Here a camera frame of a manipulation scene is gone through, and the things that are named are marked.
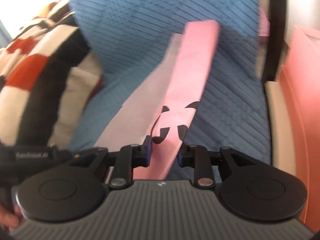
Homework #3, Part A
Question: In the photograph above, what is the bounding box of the left hand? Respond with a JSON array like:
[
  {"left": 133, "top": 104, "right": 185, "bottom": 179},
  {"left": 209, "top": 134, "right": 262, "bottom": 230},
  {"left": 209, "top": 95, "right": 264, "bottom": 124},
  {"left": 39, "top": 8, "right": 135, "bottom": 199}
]
[{"left": 0, "top": 204, "right": 23, "bottom": 231}]

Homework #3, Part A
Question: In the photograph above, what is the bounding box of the striped red black white blanket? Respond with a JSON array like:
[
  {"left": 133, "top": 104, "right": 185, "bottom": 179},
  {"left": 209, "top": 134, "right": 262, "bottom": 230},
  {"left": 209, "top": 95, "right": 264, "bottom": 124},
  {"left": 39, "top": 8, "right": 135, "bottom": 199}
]
[{"left": 1, "top": 0, "right": 103, "bottom": 148}]

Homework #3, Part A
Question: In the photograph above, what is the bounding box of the pink storage box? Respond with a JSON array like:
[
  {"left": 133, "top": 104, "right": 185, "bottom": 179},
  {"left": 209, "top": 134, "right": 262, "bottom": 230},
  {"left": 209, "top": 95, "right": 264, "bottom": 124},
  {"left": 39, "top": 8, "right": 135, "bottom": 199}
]
[{"left": 279, "top": 25, "right": 320, "bottom": 231}]

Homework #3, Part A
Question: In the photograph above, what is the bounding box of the blue textured bedspread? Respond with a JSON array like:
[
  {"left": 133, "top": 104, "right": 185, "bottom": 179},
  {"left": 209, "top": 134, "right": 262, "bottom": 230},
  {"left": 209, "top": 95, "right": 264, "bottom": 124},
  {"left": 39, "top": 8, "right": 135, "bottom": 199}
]
[{"left": 68, "top": 0, "right": 271, "bottom": 163}]

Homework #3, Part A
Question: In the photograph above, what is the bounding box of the black bed frame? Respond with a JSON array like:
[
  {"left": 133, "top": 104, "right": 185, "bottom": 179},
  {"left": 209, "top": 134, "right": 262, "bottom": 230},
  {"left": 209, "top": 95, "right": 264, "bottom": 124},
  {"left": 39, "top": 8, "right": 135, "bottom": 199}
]
[{"left": 261, "top": 0, "right": 287, "bottom": 84}]

